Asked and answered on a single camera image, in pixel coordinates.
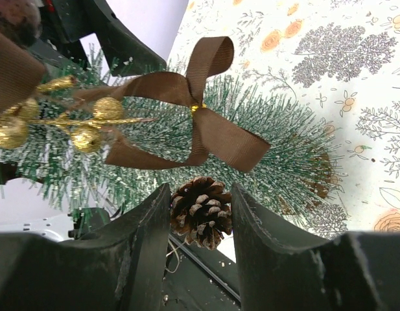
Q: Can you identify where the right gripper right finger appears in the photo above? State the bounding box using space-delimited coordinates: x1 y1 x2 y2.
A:
231 184 400 310

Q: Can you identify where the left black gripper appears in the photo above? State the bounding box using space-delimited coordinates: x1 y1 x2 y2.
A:
33 0 167 76

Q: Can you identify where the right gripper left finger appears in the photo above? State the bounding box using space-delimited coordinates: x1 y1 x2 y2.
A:
0 184 171 310

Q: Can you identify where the brown ribbon gold berry garland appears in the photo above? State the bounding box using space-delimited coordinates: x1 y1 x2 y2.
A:
0 29 272 173

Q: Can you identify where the small frosted christmas tree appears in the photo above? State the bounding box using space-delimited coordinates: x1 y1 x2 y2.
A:
0 48 346 227

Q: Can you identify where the floral patterned mat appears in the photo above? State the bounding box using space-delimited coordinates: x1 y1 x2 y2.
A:
167 0 400 240

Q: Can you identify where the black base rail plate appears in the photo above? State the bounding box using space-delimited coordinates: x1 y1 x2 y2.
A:
160 234 241 311

